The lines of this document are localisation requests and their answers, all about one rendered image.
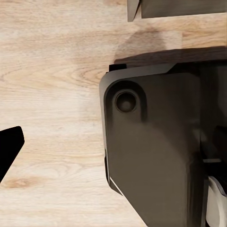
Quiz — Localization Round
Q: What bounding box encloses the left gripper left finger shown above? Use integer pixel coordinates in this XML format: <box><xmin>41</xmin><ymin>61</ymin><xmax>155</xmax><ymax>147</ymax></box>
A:
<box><xmin>0</xmin><ymin>126</ymin><xmax>25</xmax><ymax>182</ymax></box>

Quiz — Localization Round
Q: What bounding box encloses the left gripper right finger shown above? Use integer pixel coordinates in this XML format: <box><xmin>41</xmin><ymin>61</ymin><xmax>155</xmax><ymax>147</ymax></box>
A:
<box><xmin>212</xmin><ymin>126</ymin><xmax>227</xmax><ymax>164</ymax></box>

